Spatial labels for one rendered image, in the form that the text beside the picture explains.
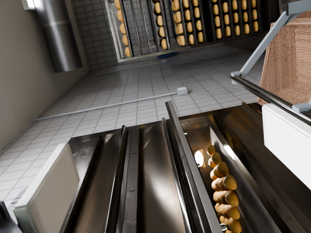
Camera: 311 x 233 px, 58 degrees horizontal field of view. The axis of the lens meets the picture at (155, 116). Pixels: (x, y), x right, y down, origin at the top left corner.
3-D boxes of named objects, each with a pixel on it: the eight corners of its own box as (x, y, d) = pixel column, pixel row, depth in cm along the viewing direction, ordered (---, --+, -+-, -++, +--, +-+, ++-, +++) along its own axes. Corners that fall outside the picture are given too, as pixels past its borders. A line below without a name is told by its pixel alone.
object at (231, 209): (247, 275, 152) (237, 277, 152) (223, 217, 198) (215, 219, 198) (237, 179, 133) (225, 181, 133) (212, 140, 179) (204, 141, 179)
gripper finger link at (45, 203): (48, 260, 13) (33, 263, 13) (80, 180, 19) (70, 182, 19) (27, 205, 12) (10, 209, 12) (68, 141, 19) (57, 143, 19)
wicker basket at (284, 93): (363, 124, 128) (303, 135, 128) (297, 95, 181) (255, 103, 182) (368, 12, 113) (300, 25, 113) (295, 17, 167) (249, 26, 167)
